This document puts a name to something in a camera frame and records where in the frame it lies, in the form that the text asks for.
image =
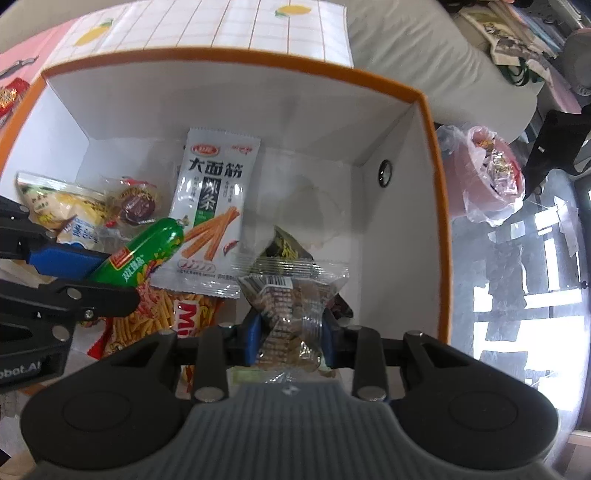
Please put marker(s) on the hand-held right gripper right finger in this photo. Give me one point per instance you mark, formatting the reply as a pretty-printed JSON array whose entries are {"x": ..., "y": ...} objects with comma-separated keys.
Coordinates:
[{"x": 328, "y": 351}]

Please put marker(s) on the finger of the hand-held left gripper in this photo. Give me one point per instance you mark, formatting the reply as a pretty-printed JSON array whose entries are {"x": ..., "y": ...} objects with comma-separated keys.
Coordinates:
[
  {"x": 101, "y": 300},
  {"x": 64, "y": 261}
]

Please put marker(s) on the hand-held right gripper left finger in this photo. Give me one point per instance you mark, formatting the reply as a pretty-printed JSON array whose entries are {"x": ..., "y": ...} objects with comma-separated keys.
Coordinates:
[{"x": 253, "y": 334}]

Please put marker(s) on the clear brown cookie packet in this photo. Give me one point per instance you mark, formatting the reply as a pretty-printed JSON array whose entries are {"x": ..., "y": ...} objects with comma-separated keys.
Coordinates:
[{"x": 288, "y": 314}]

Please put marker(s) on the red fries snack packet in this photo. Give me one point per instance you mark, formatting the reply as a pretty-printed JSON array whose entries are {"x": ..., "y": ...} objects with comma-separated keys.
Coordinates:
[{"x": 152, "y": 314}]

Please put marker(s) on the yellow puffed snack packet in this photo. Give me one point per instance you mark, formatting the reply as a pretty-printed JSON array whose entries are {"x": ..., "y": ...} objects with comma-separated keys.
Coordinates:
[{"x": 69, "y": 203}]

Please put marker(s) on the green sausage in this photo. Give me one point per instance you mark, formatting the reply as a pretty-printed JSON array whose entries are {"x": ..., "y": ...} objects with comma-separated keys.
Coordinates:
[{"x": 147, "y": 244}]

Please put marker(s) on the dark red date candy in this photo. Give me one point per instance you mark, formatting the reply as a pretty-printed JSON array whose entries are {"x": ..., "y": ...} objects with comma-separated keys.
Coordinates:
[{"x": 138, "y": 205}]

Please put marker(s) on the dark brown snack packet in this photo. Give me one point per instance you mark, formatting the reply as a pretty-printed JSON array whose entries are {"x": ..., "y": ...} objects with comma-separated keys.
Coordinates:
[{"x": 281, "y": 244}]

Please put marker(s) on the white spicy strip packet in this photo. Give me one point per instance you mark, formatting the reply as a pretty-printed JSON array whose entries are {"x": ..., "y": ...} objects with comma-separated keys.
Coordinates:
[{"x": 207, "y": 194}]

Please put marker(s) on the orange cardboard box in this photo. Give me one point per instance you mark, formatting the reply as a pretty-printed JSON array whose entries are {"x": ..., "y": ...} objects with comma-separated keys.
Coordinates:
[{"x": 277, "y": 92}]

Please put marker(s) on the red cartoon snack packet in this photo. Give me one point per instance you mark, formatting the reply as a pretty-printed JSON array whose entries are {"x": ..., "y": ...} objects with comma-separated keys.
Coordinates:
[{"x": 11, "y": 94}]

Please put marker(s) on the pink trash bin with bag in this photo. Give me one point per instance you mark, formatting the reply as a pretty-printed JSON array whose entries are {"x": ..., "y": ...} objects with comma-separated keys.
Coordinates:
[{"x": 466, "y": 184}]

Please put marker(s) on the grey sofa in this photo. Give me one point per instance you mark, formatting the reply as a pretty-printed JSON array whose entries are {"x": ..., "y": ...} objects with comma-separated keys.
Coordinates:
[{"x": 415, "y": 55}]

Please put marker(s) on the black stand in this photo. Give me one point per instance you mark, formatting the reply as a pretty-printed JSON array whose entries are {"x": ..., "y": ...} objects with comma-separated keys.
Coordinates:
[{"x": 558, "y": 138}]

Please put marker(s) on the printed tote bag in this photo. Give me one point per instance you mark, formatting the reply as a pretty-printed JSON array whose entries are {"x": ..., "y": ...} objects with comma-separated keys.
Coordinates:
[{"x": 508, "y": 41}]

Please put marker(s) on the grey rounded object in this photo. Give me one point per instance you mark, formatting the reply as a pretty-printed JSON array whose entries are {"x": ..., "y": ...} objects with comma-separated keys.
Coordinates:
[{"x": 579, "y": 60}]

